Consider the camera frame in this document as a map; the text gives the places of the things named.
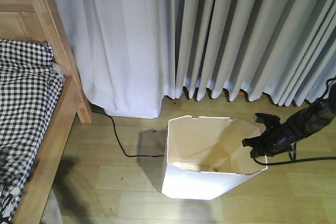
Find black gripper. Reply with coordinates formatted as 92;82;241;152
242;113;293;158

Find white plastic trash bin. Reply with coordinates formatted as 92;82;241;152
162;115;267;200

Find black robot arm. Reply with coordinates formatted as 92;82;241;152
242;78;335;166

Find light grey curtain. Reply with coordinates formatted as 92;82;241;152
55;0;335;119

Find round grey rug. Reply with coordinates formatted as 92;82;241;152
39;189;63;224

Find black white checkered bedding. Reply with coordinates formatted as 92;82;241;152
1;39;64;223

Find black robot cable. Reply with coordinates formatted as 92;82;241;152
251;77;336;166

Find black power cord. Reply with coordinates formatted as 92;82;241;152
90;104;165;158

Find wooden bed frame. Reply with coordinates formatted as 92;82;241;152
1;0;92;223

